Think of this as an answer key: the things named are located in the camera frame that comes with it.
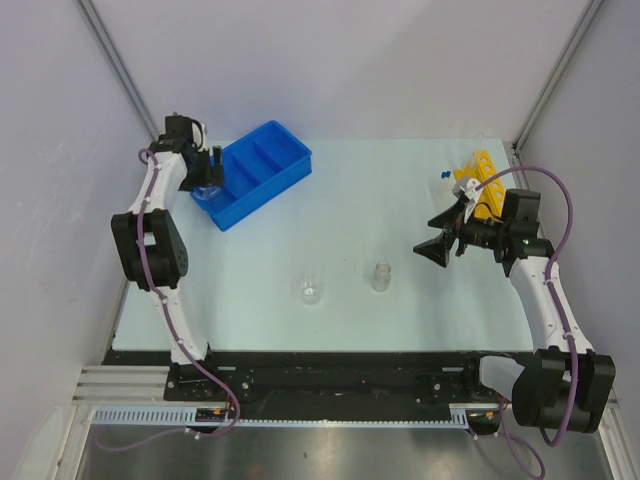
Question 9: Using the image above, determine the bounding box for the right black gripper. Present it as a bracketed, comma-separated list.
[413, 199, 509, 267]

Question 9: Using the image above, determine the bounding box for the stoppered round glass flask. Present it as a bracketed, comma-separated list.
[192, 185, 221, 201]

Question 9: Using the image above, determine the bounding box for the clear plastic well plate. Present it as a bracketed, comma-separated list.
[428, 177, 457, 213]

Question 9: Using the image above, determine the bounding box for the blue divided plastic bin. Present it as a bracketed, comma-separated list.
[191, 120, 312, 231]

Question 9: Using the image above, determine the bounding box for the clear glass flask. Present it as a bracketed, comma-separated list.
[299, 263, 324, 306]

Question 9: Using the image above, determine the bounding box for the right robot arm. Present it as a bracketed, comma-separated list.
[413, 188, 616, 433]

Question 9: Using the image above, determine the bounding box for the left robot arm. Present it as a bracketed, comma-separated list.
[110, 113, 225, 365]

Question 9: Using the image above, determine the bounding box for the yellow test tube rack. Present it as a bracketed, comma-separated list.
[452, 149, 514, 221]

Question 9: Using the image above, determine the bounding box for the clear glass bottle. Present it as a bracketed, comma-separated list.
[372, 262, 391, 292]

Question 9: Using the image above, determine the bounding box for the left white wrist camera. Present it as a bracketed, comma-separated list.
[190, 118, 207, 151]

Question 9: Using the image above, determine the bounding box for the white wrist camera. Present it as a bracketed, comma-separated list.
[190, 118, 207, 151]
[452, 176, 483, 223]

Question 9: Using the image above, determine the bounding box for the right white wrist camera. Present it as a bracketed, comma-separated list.
[452, 176, 483, 223]

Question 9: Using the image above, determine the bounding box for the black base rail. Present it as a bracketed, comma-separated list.
[102, 349, 546, 426]

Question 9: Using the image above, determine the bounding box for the aluminium frame rail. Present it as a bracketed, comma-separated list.
[69, 364, 176, 406]

